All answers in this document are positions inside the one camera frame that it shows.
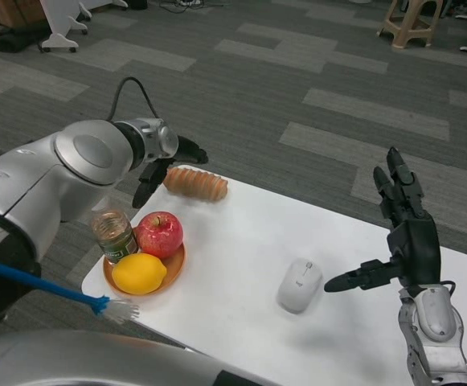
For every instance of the white power strip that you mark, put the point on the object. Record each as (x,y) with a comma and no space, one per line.
(189,2)

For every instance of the silver robot chest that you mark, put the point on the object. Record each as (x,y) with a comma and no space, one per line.
(96,362)

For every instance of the brown cardboard box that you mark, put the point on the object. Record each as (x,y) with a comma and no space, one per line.
(16,10)

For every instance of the white computer mouse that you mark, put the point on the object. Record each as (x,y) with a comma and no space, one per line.
(299,285)

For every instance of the red apple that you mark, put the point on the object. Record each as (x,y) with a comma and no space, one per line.
(160,237)

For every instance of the orange round plate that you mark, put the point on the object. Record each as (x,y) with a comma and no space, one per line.
(177,265)

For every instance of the ridged brown bread loaf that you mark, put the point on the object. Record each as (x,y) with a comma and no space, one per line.
(197,185)

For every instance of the beige stool brown seat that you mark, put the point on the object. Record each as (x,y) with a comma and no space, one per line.
(401,39)

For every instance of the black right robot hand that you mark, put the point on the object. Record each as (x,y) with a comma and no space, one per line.
(416,249)

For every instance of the yellow lemon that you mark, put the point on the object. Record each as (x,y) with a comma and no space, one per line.
(138,273)

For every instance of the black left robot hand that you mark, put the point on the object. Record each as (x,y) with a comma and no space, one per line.
(191,152)

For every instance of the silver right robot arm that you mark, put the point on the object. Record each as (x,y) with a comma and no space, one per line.
(434,313)

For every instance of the clear bottle green-white cap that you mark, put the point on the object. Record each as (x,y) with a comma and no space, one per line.
(114,237)

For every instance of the black bag on floor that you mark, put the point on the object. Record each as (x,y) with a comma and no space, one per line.
(16,40)

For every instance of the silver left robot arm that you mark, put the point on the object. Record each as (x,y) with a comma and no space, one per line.
(88,149)

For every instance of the large white rolling partition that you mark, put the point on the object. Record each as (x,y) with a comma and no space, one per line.
(58,16)

